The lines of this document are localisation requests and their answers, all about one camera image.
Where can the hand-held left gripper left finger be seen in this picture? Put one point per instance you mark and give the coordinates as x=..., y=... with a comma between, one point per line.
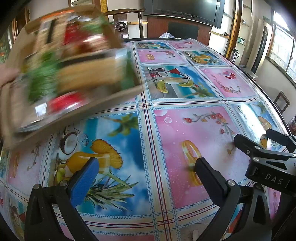
x=86, y=183

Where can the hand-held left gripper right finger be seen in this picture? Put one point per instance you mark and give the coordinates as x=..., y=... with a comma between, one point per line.
x=208, y=178

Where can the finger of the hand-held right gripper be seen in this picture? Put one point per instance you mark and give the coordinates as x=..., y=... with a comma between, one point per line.
x=245, y=144
x=282, y=139

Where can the cardboard box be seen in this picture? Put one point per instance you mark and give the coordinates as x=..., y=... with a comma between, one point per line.
x=104, y=105

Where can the pile of snack packets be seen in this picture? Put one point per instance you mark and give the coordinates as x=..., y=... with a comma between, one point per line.
x=76, y=74

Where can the small wooden stool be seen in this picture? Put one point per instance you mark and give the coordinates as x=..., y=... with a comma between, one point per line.
x=281, y=102

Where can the fruit print tablecloth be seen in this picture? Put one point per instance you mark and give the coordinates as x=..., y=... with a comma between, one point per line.
x=185, y=129

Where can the low wooden side table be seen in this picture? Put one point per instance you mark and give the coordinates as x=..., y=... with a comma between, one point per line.
x=248, y=71

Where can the steel kettle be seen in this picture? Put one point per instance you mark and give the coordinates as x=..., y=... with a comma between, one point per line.
x=235, y=55

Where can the large window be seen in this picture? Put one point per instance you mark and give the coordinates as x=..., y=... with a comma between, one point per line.
x=283, y=46

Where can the standing air conditioner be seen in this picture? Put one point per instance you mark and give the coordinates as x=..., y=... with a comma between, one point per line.
x=261, y=46

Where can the white plastic bag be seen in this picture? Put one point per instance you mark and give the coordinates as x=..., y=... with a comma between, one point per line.
x=167, y=35

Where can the wooden television cabinet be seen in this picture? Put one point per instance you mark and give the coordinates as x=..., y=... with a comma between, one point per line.
x=157, y=27

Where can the black television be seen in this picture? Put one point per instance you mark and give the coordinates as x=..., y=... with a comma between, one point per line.
x=185, y=9

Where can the carved wooden chair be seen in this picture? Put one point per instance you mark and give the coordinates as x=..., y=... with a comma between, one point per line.
x=120, y=26

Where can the wall shelf unit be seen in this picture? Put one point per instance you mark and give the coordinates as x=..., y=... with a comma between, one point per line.
x=241, y=41

